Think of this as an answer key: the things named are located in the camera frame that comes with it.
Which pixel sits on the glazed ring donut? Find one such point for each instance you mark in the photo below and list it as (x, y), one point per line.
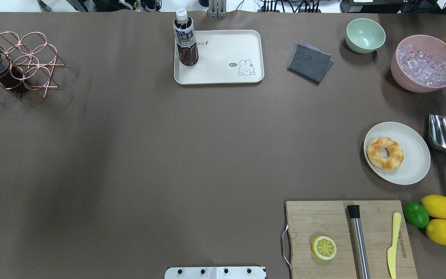
(385, 153)

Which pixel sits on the white round plate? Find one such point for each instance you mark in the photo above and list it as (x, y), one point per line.
(417, 157)

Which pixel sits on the cream rabbit serving tray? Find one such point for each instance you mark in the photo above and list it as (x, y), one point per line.
(225, 57)

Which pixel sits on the upright dark tea bottle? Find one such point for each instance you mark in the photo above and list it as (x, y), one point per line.
(183, 26)

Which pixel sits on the folded grey cloth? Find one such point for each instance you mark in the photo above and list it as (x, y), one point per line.
(310, 62)

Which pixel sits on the bamboo cutting board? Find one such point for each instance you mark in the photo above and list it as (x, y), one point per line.
(309, 219)

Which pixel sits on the half lemon slice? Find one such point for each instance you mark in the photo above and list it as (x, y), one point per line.
(324, 248)

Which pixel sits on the mint green bowl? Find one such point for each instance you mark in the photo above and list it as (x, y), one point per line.
(364, 35)

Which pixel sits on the steel muddler black tip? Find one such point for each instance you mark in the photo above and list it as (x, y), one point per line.
(360, 247)

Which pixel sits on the yellow plastic knife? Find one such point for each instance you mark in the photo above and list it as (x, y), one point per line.
(392, 250)

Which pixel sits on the green lime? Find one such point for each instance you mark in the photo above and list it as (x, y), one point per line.
(416, 214)

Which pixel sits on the pink bowl of ice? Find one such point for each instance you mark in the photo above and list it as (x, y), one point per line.
(419, 64)

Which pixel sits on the upper yellow lemon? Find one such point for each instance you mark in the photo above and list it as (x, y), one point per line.
(435, 205)

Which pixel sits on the yellow lemon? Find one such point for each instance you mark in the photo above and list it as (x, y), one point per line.
(435, 205)
(436, 231)

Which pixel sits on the lower yellow lemon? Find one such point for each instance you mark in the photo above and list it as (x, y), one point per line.
(436, 231)

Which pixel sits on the aluminium frame post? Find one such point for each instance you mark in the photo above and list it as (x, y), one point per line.
(217, 9)

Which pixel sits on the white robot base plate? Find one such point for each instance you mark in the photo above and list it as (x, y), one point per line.
(231, 272)

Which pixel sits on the copper wire bottle rack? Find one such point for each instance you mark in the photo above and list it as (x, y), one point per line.
(35, 58)

